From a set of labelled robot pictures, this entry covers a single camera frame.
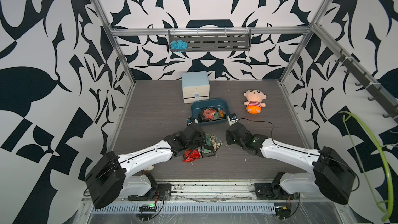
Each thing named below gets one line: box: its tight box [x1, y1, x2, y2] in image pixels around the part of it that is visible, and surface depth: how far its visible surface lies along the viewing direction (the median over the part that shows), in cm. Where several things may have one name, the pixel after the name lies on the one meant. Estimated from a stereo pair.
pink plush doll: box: [243, 89, 267, 115], surface depth 104 cm
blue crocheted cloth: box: [169, 39, 189, 53], surface depth 93 cm
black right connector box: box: [275, 205, 292, 220], surface depth 73 cm
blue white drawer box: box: [181, 71, 210, 104], surface depth 101 cm
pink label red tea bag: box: [203, 108, 216, 120], surface depth 99 cm
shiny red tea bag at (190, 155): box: [182, 149, 200, 163], surface depth 85 cm
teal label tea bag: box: [201, 132, 224, 158], surface depth 87 cm
